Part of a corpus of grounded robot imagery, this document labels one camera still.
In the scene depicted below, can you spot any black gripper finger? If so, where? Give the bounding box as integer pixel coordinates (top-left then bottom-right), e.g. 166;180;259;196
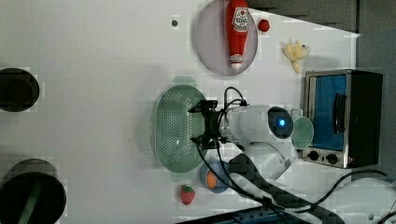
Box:
188;100;205;113
191;135;205;149

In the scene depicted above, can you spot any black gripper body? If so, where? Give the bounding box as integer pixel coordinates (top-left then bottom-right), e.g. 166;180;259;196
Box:
202;100;224;149

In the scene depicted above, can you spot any green plastic strainer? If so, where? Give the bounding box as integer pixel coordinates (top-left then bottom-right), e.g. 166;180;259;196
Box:
151;77;205;182

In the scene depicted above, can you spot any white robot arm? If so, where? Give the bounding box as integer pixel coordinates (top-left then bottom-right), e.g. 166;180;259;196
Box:
189;100;395;224

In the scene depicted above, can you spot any blue bowl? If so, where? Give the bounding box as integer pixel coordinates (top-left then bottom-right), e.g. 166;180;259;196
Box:
200;161;229;193

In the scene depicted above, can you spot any orange toy fruit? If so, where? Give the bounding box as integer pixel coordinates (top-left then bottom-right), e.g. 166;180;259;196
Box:
206;171;217;189

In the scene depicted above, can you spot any red strawberry with leaves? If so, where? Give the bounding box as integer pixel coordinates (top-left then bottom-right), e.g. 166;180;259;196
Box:
179;185;195;205

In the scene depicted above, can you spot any grey round plate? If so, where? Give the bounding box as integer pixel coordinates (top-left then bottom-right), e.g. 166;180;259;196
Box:
194;0;258;76

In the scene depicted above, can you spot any green mug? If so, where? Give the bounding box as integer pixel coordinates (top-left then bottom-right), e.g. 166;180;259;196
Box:
290;109;314;149

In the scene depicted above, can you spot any red ketchup bottle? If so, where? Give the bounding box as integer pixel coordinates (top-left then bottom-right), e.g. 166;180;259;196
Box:
225;0;249;71

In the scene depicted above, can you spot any black toaster oven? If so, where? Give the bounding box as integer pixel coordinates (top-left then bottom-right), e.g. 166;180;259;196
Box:
302;69;383;169

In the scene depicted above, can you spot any black utensil cup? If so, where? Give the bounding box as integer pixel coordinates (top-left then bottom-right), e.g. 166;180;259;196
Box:
0;159;67;224

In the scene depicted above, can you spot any green spatula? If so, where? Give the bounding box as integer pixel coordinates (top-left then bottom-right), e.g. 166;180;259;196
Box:
18;180;43;224

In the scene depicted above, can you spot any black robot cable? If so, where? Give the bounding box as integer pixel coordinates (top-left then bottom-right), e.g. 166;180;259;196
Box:
195;86;396;224

